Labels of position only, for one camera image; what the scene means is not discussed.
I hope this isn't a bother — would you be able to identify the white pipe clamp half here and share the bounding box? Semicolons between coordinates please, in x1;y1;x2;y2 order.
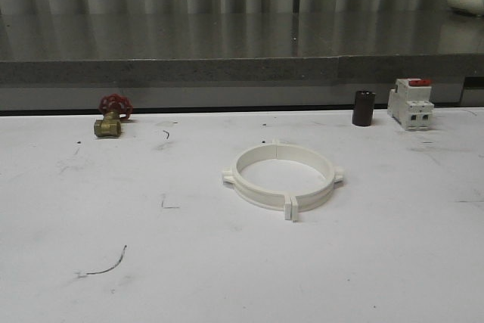
274;143;344;222
220;139;294;222

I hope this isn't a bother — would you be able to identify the dark brown cylindrical capacitor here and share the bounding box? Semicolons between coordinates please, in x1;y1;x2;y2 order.
352;90;376;126

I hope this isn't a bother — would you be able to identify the brass valve red handwheel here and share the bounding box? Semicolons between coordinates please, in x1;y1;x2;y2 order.
94;94;133;138

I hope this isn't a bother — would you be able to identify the grey stone countertop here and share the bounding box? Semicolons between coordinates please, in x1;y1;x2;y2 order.
1;11;483;87

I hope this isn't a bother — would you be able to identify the white circuit breaker red switch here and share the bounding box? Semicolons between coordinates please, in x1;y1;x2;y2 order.
387;78;434;131

